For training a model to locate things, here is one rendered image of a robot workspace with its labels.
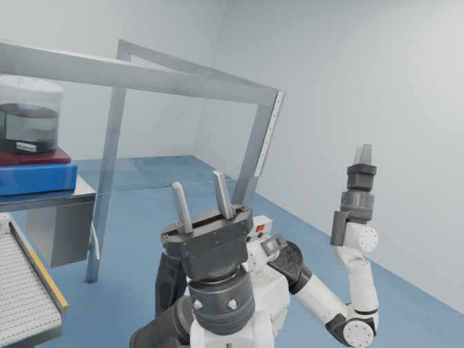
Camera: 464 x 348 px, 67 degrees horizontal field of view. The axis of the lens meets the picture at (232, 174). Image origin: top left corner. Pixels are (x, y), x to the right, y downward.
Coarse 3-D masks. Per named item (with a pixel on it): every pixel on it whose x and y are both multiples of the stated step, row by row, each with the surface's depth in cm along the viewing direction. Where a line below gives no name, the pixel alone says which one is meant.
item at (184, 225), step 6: (174, 186) 43; (180, 186) 42; (174, 192) 43; (180, 192) 42; (180, 198) 42; (180, 204) 43; (180, 210) 43; (186, 210) 43; (180, 216) 44; (186, 216) 43; (180, 222) 45; (186, 222) 43; (180, 228) 44; (186, 228) 43; (192, 228) 44
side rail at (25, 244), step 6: (12, 222) 145; (12, 228) 143; (18, 228) 142; (18, 234) 139; (18, 240) 139; (24, 240) 136; (24, 246) 134; (30, 246) 133; (30, 258) 130; (36, 264) 126; (36, 270) 127; (42, 276) 122; (54, 282) 119; (48, 288) 119; (54, 294) 116; (60, 306) 112; (66, 312) 112
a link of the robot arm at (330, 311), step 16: (304, 288) 101; (320, 288) 102; (304, 304) 102; (320, 304) 100; (336, 304) 101; (320, 320) 102; (336, 320) 98; (352, 320) 97; (336, 336) 98; (352, 336) 96; (368, 336) 95
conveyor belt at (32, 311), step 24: (0, 240) 138; (0, 264) 126; (24, 264) 129; (0, 288) 116; (24, 288) 118; (0, 312) 107; (24, 312) 109; (48, 312) 112; (0, 336) 100; (24, 336) 104
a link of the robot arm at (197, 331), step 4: (196, 320) 53; (192, 324) 53; (196, 324) 52; (192, 328) 52; (196, 328) 52; (200, 328) 52; (192, 332) 51; (196, 332) 51; (200, 332) 51; (192, 336) 51; (196, 336) 51; (200, 336) 51; (192, 340) 51; (196, 340) 50; (200, 340) 50; (192, 344) 51; (196, 344) 50; (200, 344) 50
